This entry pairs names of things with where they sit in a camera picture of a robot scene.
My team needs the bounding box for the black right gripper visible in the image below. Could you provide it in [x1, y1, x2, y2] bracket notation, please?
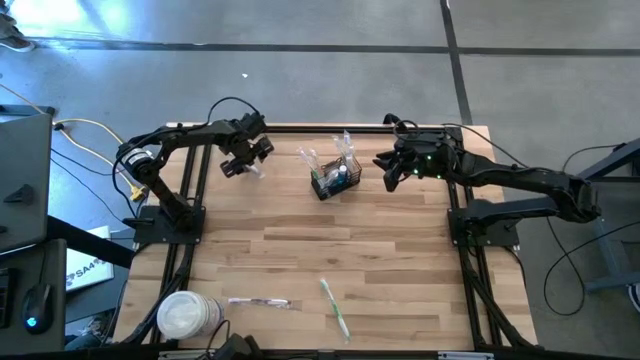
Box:
[373, 130, 459, 193]

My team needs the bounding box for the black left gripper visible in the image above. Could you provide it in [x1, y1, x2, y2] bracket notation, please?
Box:
[219, 113, 275, 179]

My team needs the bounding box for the purple toothbrush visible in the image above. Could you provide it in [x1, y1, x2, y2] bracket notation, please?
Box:
[297, 146, 314, 174]

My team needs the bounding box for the black wire basket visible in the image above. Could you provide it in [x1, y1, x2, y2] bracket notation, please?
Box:
[309, 155, 363, 202]

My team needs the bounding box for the maroon wrapped toothbrush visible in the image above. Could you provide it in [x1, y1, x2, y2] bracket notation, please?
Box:
[227, 296, 294, 310]

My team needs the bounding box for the clear white-lidded plastic container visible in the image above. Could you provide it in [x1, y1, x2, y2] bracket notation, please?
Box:
[156, 290, 226, 341]

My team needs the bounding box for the white printed box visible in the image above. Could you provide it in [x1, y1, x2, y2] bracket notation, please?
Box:
[64, 225, 115, 293]

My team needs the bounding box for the grey metal stand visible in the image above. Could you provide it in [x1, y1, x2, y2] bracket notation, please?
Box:
[577, 137, 640, 294]

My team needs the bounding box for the grey laptop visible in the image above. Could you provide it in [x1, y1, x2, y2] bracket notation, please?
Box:
[0, 104, 55, 254]

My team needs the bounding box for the black computer mouse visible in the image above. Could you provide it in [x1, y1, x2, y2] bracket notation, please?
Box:
[21, 283, 54, 335]

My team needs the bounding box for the black keyboard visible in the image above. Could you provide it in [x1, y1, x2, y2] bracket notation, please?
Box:
[0, 267, 12, 329]

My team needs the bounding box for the dark side desk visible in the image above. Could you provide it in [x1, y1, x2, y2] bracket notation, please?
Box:
[0, 238, 69, 357]

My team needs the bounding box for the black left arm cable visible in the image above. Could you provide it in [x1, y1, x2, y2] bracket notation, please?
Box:
[206, 96, 262, 126]

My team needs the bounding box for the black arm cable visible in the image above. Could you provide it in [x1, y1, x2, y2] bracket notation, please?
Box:
[206, 96, 262, 126]
[439, 122, 526, 169]

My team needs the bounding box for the black aluminium table frame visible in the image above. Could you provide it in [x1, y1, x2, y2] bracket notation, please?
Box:
[117, 122, 539, 351]

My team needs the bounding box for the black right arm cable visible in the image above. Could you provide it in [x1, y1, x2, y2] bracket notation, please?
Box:
[439, 122, 526, 169]

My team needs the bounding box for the yellow floor cable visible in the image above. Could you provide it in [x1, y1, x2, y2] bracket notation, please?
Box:
[0, 82, 147, 202]

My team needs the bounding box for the black leader arm handle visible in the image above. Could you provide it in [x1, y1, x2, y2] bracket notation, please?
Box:
[206, 319, 265, 360]

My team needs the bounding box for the black floor cable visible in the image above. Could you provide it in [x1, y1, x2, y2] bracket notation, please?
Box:
[542, 144, 640, 317]

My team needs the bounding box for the silver bracket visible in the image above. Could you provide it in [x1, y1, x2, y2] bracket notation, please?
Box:
[158, 349, 216, 360]
[438, 351, 496, 360]

